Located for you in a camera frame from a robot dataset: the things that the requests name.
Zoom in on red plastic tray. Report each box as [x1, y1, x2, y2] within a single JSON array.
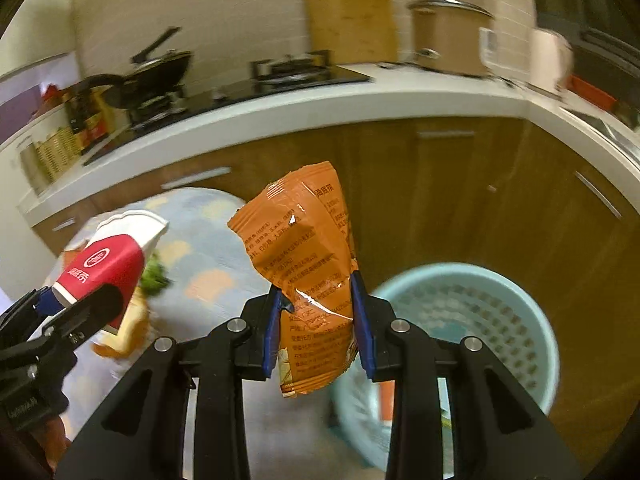
[[567, 74, 618, 111]]

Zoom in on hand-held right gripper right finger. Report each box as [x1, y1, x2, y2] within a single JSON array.
[[350, 271, 583, 480]]

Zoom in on black wok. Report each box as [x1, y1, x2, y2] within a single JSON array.
[[72, 50, 193, 111]]

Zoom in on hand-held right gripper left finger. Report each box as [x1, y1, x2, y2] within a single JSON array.
[[55, 287, 296, 480]]

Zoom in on grey canister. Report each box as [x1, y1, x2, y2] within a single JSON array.
[[19, 142, 43, 196]]

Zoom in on steel sink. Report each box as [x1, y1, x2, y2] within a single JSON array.
[[560, 105, 640, 148]]

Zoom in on broccoli piece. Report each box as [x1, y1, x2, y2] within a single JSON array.
[[139, 252, 173, 296]]

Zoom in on wooden cutting board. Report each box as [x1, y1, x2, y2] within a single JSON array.
[[300, 0, 399, 66]]

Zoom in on box of yellow packets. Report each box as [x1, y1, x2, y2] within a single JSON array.
[[32, 125, 83, 183]]

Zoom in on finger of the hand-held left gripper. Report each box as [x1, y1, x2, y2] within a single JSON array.
[[0, 286, 55, 348], [0, 284, 125, 361]]

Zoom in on orange snack packet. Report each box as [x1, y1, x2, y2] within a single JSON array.
[[227, 161, 360, 399]]

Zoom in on white electric kettle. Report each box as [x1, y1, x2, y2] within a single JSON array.
[[529, 27, 575, 97]]

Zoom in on patterned cloth covered table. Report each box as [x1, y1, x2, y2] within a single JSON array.
[[45, 187, 273, 441]]

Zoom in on light blue plastic basket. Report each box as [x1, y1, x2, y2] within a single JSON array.
[[327, 262, 560, 476]]

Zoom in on brown rice cooker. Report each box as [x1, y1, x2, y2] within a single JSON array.
[[406, 0, 496, 78]]

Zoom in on black gas stove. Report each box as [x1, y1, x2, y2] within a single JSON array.
[[82, 52, 376, 167]]

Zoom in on person's left forearm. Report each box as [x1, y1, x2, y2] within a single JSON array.
[[42, 412, 73, 476]]

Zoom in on dark window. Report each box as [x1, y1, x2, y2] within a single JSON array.
[[527, 0, 640, 126]]

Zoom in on wooden base cabinet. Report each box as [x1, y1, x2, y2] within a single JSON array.
[[30, 117, 640, 476]]

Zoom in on yellow orange food scrap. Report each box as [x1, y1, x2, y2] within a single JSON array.
[[91, 295, 151, 359]]

